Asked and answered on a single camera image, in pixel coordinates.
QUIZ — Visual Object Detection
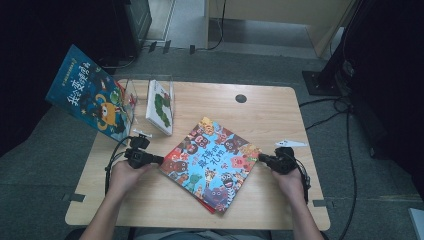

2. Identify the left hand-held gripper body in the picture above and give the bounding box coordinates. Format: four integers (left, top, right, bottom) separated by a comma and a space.
123, 128, 155, 170

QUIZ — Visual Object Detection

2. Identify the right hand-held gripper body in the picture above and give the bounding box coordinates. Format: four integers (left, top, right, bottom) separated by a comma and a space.
270, 138, 309, 176

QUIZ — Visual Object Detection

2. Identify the white caterpillar picture book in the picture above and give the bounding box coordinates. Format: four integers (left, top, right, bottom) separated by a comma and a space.
145, 79, 175, 137

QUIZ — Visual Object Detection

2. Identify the light blue monster picture book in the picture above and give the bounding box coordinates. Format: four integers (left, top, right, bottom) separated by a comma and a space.
157, 116, 263, 214

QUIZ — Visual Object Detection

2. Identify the clear acrylic book rack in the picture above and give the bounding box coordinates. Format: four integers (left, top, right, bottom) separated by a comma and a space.
112, 73, 176, 135

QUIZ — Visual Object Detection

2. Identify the red picture book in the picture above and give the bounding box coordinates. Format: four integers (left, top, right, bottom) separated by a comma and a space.
196, 197, 218, 215

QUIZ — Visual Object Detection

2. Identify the blue dinosaur picture book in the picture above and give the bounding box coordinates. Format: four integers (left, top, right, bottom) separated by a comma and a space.
44, 43, 135, 144

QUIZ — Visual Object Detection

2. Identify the person's right hand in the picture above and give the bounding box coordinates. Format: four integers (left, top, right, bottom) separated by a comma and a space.
270, 165, 307, 202

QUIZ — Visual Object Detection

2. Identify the person's left hand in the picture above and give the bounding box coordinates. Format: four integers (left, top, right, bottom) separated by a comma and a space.
107, 159, 152, 198

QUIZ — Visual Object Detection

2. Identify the black metal stand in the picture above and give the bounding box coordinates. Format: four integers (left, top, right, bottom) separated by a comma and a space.
301, 0, 359, 98

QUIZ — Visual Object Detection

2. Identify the black cabinet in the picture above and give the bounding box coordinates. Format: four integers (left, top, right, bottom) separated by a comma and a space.
111, 0, 153, 60

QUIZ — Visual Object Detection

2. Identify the beige wooden furniture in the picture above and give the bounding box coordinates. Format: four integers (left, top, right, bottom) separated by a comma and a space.
204, 0, 355, 58

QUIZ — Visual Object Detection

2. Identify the white object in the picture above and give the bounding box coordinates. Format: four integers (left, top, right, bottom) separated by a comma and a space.
407, 207, 424, 240

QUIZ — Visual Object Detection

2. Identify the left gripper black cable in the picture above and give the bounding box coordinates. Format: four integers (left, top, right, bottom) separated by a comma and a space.
103, 135, 135, 196

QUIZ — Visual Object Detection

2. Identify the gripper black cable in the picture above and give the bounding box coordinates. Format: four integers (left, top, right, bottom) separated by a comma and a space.
103, 135, 135, 196
294, 156, 312, 205

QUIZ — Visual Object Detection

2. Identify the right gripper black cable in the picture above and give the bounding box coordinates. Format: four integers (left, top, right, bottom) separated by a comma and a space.
294, 156, 312, 205

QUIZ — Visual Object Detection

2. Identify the long black floor cable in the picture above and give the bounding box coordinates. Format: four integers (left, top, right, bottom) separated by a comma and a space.
337, 108, 360, 240

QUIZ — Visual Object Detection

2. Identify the short black floor cable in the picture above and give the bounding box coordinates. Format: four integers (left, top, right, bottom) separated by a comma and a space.
298, 95, 351, 109

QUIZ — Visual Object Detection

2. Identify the black hanging cable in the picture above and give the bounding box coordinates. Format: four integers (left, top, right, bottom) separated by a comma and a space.
195, 0, 228, 52

